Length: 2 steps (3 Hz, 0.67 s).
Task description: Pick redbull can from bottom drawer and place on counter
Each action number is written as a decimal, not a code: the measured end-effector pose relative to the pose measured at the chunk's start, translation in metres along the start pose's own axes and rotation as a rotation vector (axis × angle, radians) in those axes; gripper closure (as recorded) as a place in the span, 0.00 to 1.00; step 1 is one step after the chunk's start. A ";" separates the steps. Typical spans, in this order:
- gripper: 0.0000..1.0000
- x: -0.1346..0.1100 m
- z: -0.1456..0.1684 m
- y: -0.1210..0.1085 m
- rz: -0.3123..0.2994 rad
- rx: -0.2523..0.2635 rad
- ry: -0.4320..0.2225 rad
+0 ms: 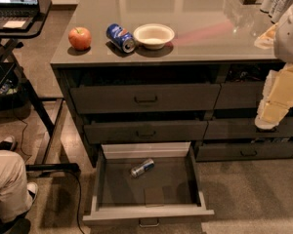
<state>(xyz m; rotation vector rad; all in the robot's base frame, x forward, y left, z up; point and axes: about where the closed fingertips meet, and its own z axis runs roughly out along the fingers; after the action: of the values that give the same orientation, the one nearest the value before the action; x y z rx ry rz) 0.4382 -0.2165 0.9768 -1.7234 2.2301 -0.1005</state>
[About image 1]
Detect silver blue redbull can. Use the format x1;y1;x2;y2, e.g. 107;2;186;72
130;159;154;177

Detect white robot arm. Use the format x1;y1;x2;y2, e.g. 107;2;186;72
255;4;293;130

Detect grey counter cabinet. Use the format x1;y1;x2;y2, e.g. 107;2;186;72
51;0;293;159

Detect middle left drawer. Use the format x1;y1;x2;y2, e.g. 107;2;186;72
84;120;207;143

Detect top left drawer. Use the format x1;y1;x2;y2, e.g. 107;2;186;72
70;84;220;114

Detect middle right drawer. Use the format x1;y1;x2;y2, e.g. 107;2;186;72
204;117;293;139

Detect open bottom drawer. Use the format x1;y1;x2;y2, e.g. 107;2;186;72
83;142;214;227

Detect blue pepsi can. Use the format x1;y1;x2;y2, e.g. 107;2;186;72
106;23;136;54

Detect top right drawer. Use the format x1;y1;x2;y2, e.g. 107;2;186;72
214;81;264;109

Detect bottom right drawer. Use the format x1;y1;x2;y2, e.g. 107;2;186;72
196;142;293;162

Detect white can right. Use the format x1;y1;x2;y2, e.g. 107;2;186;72
271;0;293;23

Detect white bowl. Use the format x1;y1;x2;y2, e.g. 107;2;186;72
134;23;175;50

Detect red apple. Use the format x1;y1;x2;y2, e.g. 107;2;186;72
68;27;92;51

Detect black bin with items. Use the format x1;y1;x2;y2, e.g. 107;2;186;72
0;62;29;111

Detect black white shoe upper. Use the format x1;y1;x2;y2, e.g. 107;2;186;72
0;136;17;151

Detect black white shoe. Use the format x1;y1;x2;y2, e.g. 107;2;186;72
0;136;17;151
0;182;38;234

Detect black laptop stand desk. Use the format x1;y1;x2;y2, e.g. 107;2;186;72
0;0;81;174

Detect person leg beige trousers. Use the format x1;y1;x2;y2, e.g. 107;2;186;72
0;150;33;223

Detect black white shoe lower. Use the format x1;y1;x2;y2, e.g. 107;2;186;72
0;182;38;234

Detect open laptop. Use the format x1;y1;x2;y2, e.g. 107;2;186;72
0;0;40;31

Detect black floor cable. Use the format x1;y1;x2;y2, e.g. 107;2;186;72
9;105;86;234

